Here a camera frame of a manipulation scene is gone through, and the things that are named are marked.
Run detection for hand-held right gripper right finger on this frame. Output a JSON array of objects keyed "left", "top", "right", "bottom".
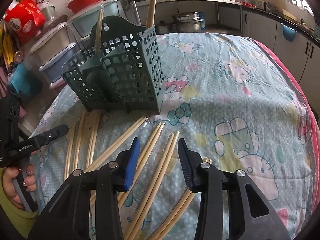
[{"left": 177, "top": 138, "right": 292, "bottom": 240}]

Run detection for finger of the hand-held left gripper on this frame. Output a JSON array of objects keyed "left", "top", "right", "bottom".
[{"left": 7, "top": 124, "right": 69, "bottom": 157}]

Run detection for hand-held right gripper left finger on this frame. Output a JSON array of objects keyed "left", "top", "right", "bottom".
[{"left": 27, "top": 137, "right": 141, "bottom": 240}]

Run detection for pile of chopsticks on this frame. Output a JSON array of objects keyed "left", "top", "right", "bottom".
[{"left": 64, "top": 110, "right": 212, "bottom": 240}]

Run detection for green plastic utensil holder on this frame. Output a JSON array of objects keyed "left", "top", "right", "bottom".
[{"left": 61, "top": 16, "right": 165, "bottom": 114}]

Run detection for bamboo chopstick pair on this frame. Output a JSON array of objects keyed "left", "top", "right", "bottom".
[
  {"left": 145, "top": 0, "right": 157, "bottom": 28},
  {"left": 94, "top": 4, "right": 104, "bottom": 53}
]

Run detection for person's left forearm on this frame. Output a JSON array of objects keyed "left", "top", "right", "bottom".
[{"left": 0, "top": 170, "right": 39, "bottom": 240}]

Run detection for person's left hand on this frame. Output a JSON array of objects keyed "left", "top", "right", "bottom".
[{"left": 2, "top": 164, "right": 38, "bottom": 208}]

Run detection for blue bag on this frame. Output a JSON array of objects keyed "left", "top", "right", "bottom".
[{"left": 8, "top": 62, "right": 43, "bottom": 102}]

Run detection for yellow cloths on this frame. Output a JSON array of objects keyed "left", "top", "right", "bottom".
[{"left": 0, "top": 22, "right": 13, "bottom": 60}]

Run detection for printed cartoon blanket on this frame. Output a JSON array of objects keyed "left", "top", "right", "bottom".
[{"left": 31, "top": 31, "right": 314, "bottom": 240}]

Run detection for drawer tower with beige drawer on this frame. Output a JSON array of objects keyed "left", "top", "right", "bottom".
[{"left": 29, "top": 22, "right": 78, "bottom": 90}]

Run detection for red shopping bag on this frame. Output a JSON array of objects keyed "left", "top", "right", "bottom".
[{"left": 4, "top": 0, "right": 47, "bottom": 44}]

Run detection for wicker basket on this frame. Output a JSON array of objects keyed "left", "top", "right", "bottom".
[{"left": 44, "top": 14, "right": 68, "bottom": 32}]

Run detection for grey cup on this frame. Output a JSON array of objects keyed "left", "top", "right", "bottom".
[{"left": 41, "top": 4, "right": 56, "bottom": 20}]

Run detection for small steel pot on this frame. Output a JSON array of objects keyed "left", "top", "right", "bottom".
[{"left": 155, "top": 20, "right": 173, "bottom": 33}]

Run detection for red plastic basin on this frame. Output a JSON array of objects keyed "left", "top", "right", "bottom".
[{"left": 66, "top": 0, "right": 108, "bottom": 14}]

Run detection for stacked steel pots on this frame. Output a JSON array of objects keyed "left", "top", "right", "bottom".
[{"left": 171, "top": 11, "right": 205, "bottom": 32}]

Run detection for drawer tower with mint drawer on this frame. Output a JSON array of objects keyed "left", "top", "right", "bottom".
[{"left": 67, "top": 0, "right": 137, "bottom": 45}]

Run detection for white kitchen cabinets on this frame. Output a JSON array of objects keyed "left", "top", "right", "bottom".
[{"left": 242, "top": 5, "right": 320, "bottom": 83}]

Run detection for metal kitchen shelf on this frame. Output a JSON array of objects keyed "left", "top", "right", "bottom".
[{"left": 129, "top": 0, "right": 244, "bottom": 37}]

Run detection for blue hanging bin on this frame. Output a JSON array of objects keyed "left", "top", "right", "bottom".
[{"left": 281, "top": 23, "right": 298, "bottom": 42}]

